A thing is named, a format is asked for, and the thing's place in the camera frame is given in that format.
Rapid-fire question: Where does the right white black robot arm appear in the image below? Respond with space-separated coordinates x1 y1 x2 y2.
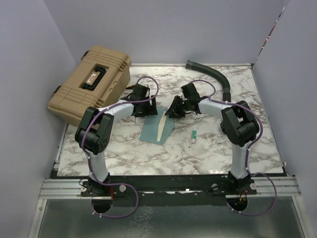
165 82 263 194

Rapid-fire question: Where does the green white glue stick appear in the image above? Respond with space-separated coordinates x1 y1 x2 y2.
191 130 197 144

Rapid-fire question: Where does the black corrugated hose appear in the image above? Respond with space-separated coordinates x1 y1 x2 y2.
185 59 232 102

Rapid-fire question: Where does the tan plastic tool case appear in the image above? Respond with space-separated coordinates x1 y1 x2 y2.
48 46 131 126

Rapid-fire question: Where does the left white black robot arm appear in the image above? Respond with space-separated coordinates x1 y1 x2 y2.
75 84 158 196

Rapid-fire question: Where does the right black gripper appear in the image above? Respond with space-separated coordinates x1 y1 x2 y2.
165 96 191 119

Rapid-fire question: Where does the teal paper envelope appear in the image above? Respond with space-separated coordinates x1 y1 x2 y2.
139 108 174 145

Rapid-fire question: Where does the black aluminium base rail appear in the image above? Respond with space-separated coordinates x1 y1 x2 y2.
39 174 301 207

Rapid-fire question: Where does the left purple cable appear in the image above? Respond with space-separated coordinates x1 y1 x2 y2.
80 76 159 219

